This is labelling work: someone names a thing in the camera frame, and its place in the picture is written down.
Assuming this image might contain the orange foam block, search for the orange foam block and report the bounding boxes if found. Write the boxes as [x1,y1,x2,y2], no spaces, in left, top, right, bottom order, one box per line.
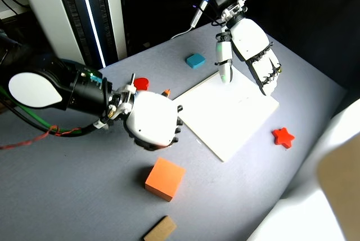
[145,157,187,203]

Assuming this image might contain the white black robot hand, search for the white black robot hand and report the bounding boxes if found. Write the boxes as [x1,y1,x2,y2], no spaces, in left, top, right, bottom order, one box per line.
[123,90,184,151]
[215,17,282,97]

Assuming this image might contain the white square board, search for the white square board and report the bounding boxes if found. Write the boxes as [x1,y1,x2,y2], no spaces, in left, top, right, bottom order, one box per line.
[173,65,280,163]

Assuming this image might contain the blurred white robot body shell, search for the blurred white robot body shell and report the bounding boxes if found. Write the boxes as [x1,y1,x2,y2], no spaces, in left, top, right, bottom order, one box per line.
[247,94,360,241]

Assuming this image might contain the grey table cloth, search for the grey table cloth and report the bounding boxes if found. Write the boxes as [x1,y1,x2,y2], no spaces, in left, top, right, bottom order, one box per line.
[0,18,348,241]

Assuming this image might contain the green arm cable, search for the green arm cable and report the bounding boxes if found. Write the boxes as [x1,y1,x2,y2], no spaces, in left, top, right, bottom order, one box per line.
[0,86,82,136]

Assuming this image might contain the white cabinet with black strips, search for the white cabinet with black strips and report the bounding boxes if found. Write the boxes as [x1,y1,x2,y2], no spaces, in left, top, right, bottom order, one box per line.
[13,0,127,69]

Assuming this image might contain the red star block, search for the red star block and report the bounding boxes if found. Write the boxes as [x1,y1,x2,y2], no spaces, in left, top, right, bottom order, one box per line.
[271,127,296,149]

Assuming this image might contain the blue square block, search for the blue square block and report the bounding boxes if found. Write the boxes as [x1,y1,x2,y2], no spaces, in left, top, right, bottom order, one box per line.
[186,53,206,69]

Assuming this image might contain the white adapter cable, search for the white adapter cable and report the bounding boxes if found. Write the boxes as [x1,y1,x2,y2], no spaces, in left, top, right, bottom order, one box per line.
[170,25,195,40]

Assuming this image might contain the white adapter stick, blue plug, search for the white adapter stick, blue plug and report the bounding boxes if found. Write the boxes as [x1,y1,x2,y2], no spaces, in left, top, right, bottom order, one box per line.
[190,0,210,29]

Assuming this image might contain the blurred tan panel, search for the blurred tan panel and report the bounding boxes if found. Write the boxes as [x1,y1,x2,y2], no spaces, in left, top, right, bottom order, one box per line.
[317,132,360,241]

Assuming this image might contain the red braided cable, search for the red braided cable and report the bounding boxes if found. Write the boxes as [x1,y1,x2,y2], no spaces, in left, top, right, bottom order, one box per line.
[0,124,82,151]

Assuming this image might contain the tan wooden block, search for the tan wooden block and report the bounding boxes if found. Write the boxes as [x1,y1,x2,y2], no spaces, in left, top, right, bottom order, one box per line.
[142,215,178,241]

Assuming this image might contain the red heart block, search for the red heart block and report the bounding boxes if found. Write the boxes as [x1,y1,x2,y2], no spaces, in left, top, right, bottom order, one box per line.
[133,77,150,91]

